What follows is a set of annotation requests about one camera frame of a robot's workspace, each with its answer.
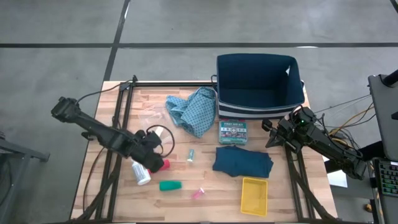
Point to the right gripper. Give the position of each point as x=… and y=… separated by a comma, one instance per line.
x=289, y=133

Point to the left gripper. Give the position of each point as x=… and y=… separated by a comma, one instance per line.
x=146, y=149

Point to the red bandage roll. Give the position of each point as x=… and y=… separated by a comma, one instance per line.
x=166, y=165

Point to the large white pill bottle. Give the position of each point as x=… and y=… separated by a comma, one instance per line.
x=141, y=174

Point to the green bandage roll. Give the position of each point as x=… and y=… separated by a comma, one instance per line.
x=170, y=185

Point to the teal vial with white cap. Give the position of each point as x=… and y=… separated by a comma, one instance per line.
x=190, y=155

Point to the dark blue cloth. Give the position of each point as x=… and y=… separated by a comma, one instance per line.
x=242, y=161

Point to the pink pill vial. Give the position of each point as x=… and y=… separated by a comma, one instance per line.
x=198, y=193

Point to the teal patterned cloth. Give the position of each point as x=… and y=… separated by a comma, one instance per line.
x=196, y=115

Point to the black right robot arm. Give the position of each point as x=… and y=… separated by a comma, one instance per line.
x=335, y=146

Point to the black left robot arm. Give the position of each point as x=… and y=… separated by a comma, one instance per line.
x=93, y=127

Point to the clear plastic bin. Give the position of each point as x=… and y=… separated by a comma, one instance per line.
x=155, y=116

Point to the navy white striped fabric basket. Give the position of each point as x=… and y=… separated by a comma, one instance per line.
x=258, y=81

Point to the white bandage roll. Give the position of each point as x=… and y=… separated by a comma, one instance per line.
x=159, y=132

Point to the green first aid kit box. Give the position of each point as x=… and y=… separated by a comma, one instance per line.
x=233, y=132

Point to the yellow plastic tray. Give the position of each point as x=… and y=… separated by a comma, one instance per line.
x=254, y=196

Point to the white paper sheet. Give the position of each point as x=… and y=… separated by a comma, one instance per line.
x=337, y=179

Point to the grey flat panel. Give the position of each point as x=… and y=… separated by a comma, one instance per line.
x=385, y=109

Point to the keyboard with coloured keys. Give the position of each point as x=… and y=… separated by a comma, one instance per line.
x=388, y=177

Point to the black pole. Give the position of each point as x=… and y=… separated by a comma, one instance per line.
x=391, y=77

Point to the dark grey metal cart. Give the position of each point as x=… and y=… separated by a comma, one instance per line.
x=18, y=152

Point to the black metal table frame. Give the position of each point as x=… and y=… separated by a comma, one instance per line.
x=174, y=84

